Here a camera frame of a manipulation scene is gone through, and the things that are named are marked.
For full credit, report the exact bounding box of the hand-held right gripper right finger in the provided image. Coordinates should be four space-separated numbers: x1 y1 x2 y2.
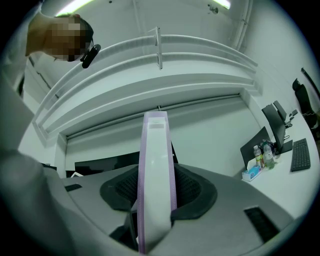
154 164 295 255

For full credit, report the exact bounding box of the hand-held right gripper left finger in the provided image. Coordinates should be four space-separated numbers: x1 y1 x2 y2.
62 163 140 252

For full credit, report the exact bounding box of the blue tissue pack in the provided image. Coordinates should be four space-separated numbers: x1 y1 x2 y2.
241 161 262 182

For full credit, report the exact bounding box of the yellow label plastic bottle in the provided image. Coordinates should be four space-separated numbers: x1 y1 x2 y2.
252 145 265 169

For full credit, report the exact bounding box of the black desk divider panel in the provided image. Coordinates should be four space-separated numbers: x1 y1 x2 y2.
240 126 276 166

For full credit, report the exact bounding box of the clear plastic bottle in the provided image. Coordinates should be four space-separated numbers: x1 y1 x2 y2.
262 142 276 170

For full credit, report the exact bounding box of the black keyboard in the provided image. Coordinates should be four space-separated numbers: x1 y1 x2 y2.
290 138 312 173

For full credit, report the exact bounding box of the black desktop monitor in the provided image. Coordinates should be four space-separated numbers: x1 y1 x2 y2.
261 103 293 156
273 100 288 123

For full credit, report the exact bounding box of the person's white shirt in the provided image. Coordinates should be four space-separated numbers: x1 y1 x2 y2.
0 4 78 256

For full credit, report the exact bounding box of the black office chair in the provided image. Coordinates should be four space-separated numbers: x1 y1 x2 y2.
291 77 319 129

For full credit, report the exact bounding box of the black floor lamp pole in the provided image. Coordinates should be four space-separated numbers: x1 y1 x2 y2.
301 66 320 101

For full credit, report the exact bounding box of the person's head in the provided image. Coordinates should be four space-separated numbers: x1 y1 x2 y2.
25 12 95 63

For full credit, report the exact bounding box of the ceiling tube light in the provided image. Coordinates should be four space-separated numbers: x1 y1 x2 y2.
54 0 95 18
211 0 231 10

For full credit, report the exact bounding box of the white wall cable tray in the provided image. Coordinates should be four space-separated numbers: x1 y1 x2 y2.
32 26 260 141

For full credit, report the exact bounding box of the black head camera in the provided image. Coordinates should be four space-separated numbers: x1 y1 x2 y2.
79 43 102 69

